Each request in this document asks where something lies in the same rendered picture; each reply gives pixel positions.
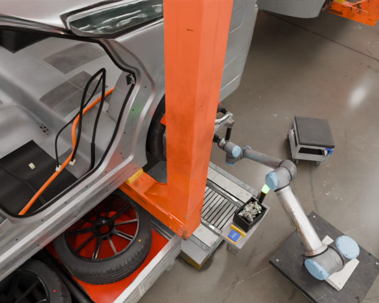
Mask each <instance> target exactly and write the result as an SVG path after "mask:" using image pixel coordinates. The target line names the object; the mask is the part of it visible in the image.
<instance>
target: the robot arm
mask: <svg viewBox="0 0 379 303"><path fill-rule="evenodd" d="M212 142H213V143H218V147H219V148H220V149H222V150H224V151H225V152H227V153H226V158H225V162H226V164H228V165H230V166H233V165H235V164H236V162H237V161H240V160H241V159H243V158H245V159H248V160H251V161H253V162H256V163H259V164H261V165H264V166H266V167H268V168H271V169H274V170H273V171H271V172H270V173H268V174H267V175H266V177H265V181H266V184H267V187H268V188H269V189H270V190H272V191H274V192H275V193H276V195H277V197H278V199H279V200H280V202H281V204H282V206H283V208H284V210H285V212H286V214H287V215H288V217H289V219H290V221H291V223H292V225H293V226H294V228H295V231H296V232H297V234H298V236H299V238H300V239H301V241H302V243H303V245H304V247H305V249H306V252H305V255H306V257H307V259H306V260H305V262H304V264H305V266H306V268H307V269H308V271H309V272H310V273H311V274H312V275H313V276H314V277H315V278H317V279H319V280H324V279H326V278H328V277H329V276H331V275H332V274H333V273H335V272H340V271H341V270H343V269H344V267H345V265H346V264H347V263H348V262H350V261H351V260H353V259H355V258H356V257H357V256H358V254H359V247H358V245H357V243H356V242H355V241H354V240H353V239H352V238H350V237H348V236H340V237H338V238H337V239H336V240H334V241H333V242H332V243H330V244H328V245H326V244H323V243H322V242H321V240H320V238H319V236H318V235H317V233H316V231H315V229H314V227H313V225H312V224H311V222H310V220H309V218H308V217H307V215H306V213H305V211H304V209H303V207H302V205H301V204H300V202H299V200H298V198H297V196H296V194H295V192H294V191H293V189H292V187H291V184H290V181H291V180H293V179H294V178H295V176H296V173H297V169H296V166H295V164H294V163H293V162H292V161H290V160H287V159H284V160H281V159H277V158H274V157H272V156H268V155H265V154H263V153H259V152H257V151H254V150H252V149H251V148H250V147H249V146H243V147H242V148H240V147H238V146H237V145H235V144H234V143H232V142H225V141H224V138H223V139H222V138H221V139H219V136H218V135H216V134H214V137H213V139H212Z"/></svg>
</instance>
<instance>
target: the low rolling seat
mask: <svg viewBox="0 0 379 303"><path fill-rule="evenodd" d="M288 133H289V134H288V140H290V145H291V153H292V158H293V159H292V161H293V163H294V164H297V163H298V159H305V160H311V161H316V164H315V165H316V166H318V165H319V164H320V163H321V162H327V160H328V159H329V157H330V155H331V154H332V152H333V150H334V147H335V143H334V139H333V136H332V133H331V129H330V125H329V123H328V120H327V119H323V118H312V117H302V116H295V118H294V119H293V121H292V123H291V126H290V128H289V131H288ZM327 150H328V151H327Z"/></svg>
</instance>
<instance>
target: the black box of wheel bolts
mask: <svg viewBox="0 0 379 303"><path fill-rule="evenodd" d="M266 210H267V208H266V207H265V206H263V205H262V204H260V202H258V201H257V200H256V199H255V198H253V197H251V198H250V199H249V200H248V201H247V202H245V203H244V204H243V205H242V206H241V207H240V208H239V209H238V210H237V211H236V212H235V214H234V216H233V219H232V221H234V222H235V223H236V224H237V225H238V226H239V227H241V228H242V229H243V230H244V231H245V232H246V233H247V232H248V231H249V230H250V229H251V228H252V227H253V226H254V225H256V224H257V223H258V222H259V221H260V220H261V219H262V218H263V216H264V214H265V212H266Z"/></svg>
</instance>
